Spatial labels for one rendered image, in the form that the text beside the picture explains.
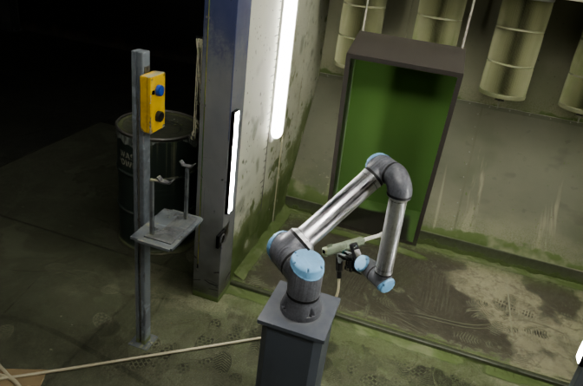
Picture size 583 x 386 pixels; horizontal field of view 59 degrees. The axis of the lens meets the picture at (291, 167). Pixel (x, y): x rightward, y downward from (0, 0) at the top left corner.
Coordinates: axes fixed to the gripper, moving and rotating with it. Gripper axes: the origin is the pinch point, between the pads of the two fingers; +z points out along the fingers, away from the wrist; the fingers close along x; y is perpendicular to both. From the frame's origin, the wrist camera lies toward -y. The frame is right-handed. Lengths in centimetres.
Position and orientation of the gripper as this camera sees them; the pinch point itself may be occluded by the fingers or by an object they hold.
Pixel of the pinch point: (338, 251)
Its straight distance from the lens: 305.1
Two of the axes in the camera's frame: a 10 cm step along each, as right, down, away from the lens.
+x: 7.9, -1.4, 6.0
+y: 0.0, 9.8, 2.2
